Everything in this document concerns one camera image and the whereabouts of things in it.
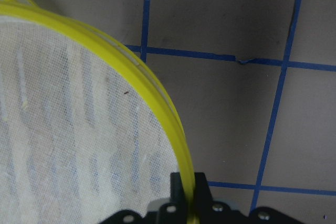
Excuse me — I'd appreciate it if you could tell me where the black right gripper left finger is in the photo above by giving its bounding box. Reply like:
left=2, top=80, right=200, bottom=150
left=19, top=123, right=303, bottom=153
left=170, top=172, right=187, bottom=208

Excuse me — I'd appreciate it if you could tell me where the white steamer cloth liner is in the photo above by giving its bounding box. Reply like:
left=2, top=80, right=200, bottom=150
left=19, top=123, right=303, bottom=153
left=0, top=20, right=184, bottom=224

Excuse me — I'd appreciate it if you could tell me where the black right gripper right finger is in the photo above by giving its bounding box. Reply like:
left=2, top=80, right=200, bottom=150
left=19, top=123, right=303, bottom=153
left=194, top=172, right=213, bottom=208

